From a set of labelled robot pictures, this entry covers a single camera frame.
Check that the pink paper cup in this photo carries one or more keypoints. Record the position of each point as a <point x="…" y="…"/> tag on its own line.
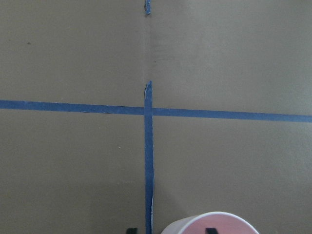
<point x="225" y="223"/>

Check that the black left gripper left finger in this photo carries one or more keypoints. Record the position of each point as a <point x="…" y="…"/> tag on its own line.
<point x="131" y="231"/>

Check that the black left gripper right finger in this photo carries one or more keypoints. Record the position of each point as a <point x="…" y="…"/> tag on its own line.
<point x="211" y="231"/>

